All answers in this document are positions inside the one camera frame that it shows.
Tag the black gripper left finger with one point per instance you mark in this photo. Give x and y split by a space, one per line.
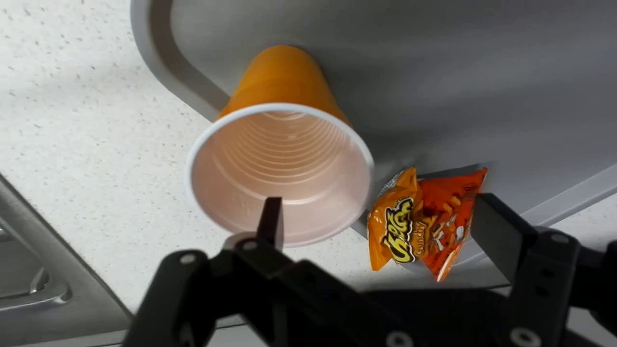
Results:
272 224

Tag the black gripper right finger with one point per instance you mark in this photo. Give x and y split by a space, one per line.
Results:
532 270

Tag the orange plastic cup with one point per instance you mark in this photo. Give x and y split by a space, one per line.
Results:
282 161

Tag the grey plastic tray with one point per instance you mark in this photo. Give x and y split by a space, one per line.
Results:
463 78

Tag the orange cheetos snack bag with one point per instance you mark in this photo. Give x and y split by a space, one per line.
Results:
424 222

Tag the stainless steel sink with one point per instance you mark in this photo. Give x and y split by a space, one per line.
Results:
45 290

